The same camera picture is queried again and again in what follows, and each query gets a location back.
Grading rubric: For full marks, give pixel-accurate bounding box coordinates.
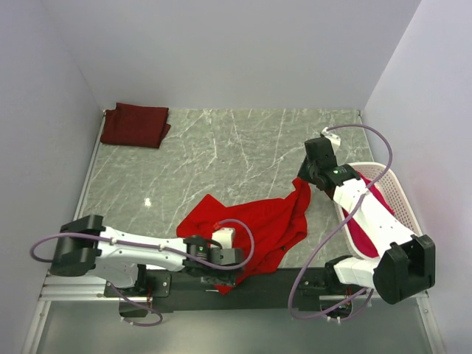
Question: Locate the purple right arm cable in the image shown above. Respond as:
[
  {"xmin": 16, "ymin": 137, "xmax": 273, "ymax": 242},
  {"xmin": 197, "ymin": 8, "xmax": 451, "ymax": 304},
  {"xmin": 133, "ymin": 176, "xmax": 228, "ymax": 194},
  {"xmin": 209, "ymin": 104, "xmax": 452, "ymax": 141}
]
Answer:
[{"xmin": 287, "ymin": 123, "xmax": 392, "ymax": 321}]

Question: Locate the pink garment in basket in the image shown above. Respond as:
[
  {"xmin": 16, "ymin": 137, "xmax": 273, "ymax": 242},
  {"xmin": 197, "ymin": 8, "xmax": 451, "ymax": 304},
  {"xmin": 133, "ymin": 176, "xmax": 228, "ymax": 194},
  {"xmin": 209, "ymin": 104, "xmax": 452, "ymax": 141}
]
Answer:
[{"xmin": 347, "ymin": 185, "xmax": 395, "ymax": 258}]

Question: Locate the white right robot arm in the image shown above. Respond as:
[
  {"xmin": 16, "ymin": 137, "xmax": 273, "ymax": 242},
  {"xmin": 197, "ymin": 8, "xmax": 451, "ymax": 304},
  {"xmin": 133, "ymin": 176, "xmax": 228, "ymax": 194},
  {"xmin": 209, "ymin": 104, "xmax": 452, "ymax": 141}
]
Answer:
[{"xmin": 298, "ymin": 135, "xmax": 436, "ymax": 305}]

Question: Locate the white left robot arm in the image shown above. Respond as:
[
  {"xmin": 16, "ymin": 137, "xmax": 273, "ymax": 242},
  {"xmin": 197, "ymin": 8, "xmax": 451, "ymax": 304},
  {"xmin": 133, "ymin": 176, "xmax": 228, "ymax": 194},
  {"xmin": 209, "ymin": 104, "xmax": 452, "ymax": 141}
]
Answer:
[{"xmin": 49, "ymin": 215, "xmax": 247, "ymax": 296}]

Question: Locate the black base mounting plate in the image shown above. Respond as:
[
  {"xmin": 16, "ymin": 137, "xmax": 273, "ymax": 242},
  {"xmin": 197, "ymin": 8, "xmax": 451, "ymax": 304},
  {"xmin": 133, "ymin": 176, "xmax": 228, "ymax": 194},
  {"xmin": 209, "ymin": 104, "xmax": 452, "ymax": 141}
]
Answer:
[{"xmin": 119, "ymin": 268, "xmax": 361, "ymax": 313}]

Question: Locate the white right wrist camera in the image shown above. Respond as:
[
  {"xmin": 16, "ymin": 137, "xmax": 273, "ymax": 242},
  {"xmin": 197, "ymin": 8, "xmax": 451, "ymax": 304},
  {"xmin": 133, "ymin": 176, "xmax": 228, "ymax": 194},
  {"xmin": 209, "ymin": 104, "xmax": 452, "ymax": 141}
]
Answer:
[{"xmin": 321, "ymin": 127, "xmax": 341, "ymax": 153}]

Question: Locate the dark red t shirt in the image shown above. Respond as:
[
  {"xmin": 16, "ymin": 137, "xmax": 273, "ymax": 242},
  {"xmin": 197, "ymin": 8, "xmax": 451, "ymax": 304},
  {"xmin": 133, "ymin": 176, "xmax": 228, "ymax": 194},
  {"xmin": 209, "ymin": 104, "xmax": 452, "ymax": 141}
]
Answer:
[{"xmin": 100, "ymin": 103, "xmax": 171, "ymax": 149}]

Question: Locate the bright red t shirt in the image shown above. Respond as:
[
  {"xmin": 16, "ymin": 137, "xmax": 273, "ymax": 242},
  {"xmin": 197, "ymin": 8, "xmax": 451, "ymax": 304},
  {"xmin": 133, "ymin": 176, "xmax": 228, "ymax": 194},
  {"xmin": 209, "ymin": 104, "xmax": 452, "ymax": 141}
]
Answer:
[{"xmin": 176, "ymin": 178, "xmax": 311, "ymax": 285}]

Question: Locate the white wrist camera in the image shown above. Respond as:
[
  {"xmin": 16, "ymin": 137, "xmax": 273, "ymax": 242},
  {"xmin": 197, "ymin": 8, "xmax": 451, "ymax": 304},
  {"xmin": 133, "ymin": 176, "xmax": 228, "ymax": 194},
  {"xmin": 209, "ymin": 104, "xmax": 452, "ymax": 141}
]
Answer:
[
  {"xmin": 321, "ymin": 127, "xmax": 341, "ymax": 153},
  {"xmin": 211, "ymin": 227, "xmax": 235, "ymax": 249}
]

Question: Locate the aluminium frame rail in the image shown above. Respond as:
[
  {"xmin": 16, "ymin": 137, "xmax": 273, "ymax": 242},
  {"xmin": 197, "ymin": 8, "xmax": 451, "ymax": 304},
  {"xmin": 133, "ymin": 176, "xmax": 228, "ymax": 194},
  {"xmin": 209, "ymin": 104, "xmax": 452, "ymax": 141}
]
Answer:
[{"xmin": 24, "ymin": 268, "xmax": 437, "ymax": 353}]

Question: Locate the white perforated laundry basket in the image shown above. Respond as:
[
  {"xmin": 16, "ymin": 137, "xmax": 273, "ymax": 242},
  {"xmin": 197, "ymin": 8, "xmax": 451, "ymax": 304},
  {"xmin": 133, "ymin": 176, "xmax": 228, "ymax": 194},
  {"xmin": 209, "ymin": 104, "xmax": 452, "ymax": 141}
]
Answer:
[{"xmin": 343, "ymin": 162, "xmax": 423, "ymax": 259}]

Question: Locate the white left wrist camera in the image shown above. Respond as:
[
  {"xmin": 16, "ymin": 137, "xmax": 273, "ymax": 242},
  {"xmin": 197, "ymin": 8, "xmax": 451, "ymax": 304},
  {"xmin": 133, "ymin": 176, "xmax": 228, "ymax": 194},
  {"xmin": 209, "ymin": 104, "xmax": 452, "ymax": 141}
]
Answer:
[{"xmin": 211, "ymin": 227, "xmax": 235, "ymax": 249}]

